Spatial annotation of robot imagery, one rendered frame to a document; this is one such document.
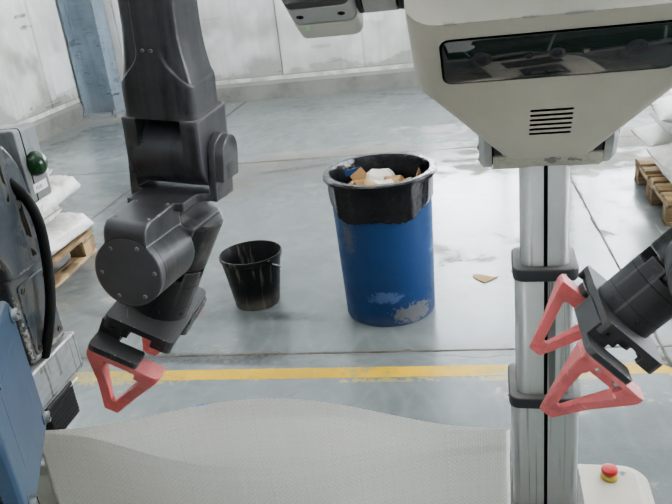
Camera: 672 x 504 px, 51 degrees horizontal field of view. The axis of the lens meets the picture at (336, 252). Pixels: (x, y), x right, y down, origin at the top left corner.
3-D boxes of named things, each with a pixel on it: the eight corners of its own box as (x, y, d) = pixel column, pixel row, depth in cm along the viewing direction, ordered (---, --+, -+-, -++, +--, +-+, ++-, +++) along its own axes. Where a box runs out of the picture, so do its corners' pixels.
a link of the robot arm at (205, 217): (237, 204, 64) (182, 175, 64) (205, 229, 58) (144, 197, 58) (213, 265, 67) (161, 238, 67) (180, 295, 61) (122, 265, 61)
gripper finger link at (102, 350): (66, 409, 64) (91, 330, 60) (100, 365, 71) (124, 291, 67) (135, 439, 65) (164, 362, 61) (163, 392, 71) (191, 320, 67)
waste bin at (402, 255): (445, 280, 341) (437, 148, 316) (444, 332, 294) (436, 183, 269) (346, 283, 349) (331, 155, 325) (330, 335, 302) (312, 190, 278)
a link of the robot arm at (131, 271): (237, 128, 60) (146, 121, 62) (175, 161, 50) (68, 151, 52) (242, 258, 65) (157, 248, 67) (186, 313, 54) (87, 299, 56)
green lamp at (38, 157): (55, 171, 86) (49, 146, 85) (42, 178, 83) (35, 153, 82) (36, 172, 87) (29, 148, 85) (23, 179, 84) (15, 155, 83)
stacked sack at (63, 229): (99, 229, 431) (93, 205, 425) (43, 275, 370) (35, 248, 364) (35, 232, 438) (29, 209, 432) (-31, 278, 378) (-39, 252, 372)
